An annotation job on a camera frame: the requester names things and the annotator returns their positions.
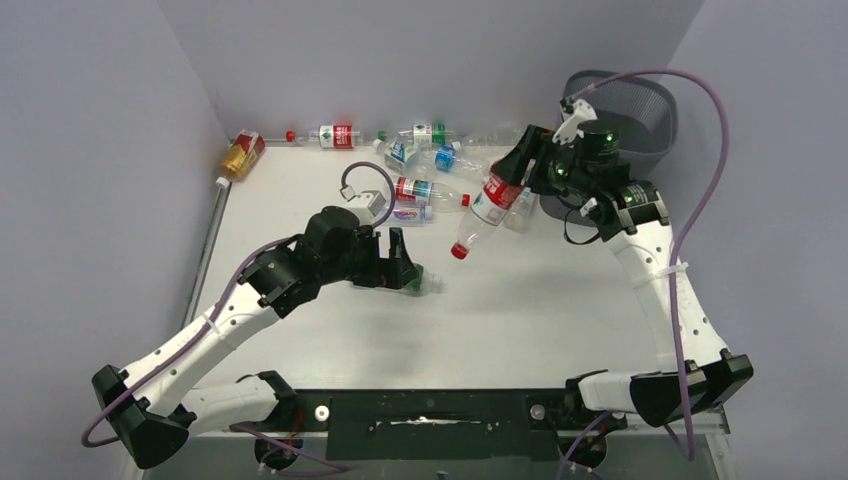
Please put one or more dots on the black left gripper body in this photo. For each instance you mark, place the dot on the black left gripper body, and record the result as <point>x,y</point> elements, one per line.
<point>362,262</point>

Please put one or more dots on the clear Ganten water bottle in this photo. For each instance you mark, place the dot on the clear Ganten water bottle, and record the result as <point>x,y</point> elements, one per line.
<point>410,214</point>

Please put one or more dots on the green cap bottle at wall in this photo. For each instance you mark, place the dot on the green cap bottle at wall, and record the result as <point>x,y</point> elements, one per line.
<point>424,133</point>

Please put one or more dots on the red label Nongfu water bottle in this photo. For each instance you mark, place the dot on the red label Nongfu water bottle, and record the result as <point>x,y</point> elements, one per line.
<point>485,213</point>

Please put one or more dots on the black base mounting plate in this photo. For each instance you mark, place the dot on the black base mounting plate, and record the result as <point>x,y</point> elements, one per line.
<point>467,424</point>

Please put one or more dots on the white blue label tea bottle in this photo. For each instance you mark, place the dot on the white blue label tea bottle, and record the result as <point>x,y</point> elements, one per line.
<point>518,217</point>

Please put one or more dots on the grey mesh waste bin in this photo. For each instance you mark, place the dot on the grey mesh waste bin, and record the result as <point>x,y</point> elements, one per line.
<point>644,112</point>

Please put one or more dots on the crushed bottle white blue label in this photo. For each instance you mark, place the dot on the crushed bottle white blue label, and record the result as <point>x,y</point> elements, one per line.
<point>404,160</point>

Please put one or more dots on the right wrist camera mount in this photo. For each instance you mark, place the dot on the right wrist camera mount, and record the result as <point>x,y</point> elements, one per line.
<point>573,113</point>

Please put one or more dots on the clear bottle blue label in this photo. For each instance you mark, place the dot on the clear bottle blue label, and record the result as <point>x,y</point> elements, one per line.
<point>461,164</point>

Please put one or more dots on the green tea label bottle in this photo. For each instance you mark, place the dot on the green tea label bottle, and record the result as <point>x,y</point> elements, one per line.
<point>425,282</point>

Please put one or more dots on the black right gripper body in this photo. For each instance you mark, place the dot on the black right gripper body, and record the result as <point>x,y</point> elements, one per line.
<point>562,172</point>

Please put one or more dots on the amber tea bottle red label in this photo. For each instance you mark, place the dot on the amber tea bottle red label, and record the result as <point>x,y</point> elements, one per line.
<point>242,156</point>

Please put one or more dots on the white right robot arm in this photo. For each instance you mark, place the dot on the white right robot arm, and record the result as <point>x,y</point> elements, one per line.
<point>696,369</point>

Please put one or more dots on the red label bottle blue picture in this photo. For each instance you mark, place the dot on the red label bottle blue picture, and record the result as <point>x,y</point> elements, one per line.
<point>440,197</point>

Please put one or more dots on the red cap bottle at wall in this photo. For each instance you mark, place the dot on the red cap bottle at wall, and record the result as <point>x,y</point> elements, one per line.
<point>327,137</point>

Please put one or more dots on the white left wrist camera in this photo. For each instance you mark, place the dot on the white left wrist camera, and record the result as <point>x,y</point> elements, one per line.
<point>368,206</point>

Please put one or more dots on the crushed clear bottle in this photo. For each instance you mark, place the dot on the crushed clear bottle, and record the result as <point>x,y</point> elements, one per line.
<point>500,137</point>

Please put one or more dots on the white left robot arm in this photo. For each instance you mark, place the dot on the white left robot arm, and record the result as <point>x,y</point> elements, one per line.
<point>153,404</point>

